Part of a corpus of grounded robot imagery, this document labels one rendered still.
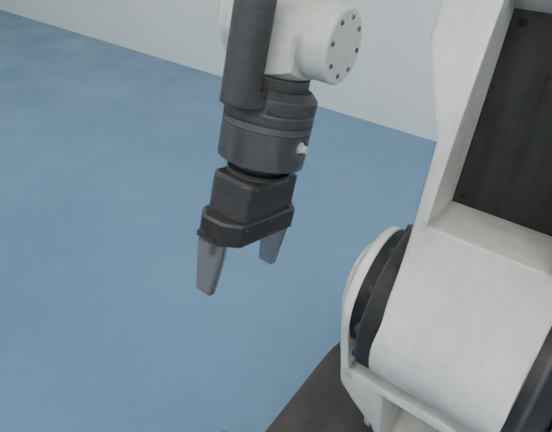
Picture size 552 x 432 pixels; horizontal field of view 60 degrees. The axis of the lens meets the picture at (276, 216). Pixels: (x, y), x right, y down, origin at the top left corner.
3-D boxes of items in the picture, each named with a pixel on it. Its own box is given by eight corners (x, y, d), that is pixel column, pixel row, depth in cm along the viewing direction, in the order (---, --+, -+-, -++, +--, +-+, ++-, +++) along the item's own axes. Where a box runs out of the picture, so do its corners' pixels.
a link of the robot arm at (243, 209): (251, 199, 58) (269, 102, 53) (316, 230, 54) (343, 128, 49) (174, 223, 48) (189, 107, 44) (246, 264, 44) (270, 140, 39)
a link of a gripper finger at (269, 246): (275, 267, 57) (285, 220, 54) (255, 255, 58) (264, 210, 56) (283, 262, 58) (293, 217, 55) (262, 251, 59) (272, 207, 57)
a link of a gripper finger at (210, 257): (196, 282, 50) (204, 231, 48) (219, 297, 49) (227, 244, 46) (185, 287, 49) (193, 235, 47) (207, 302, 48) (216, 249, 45)
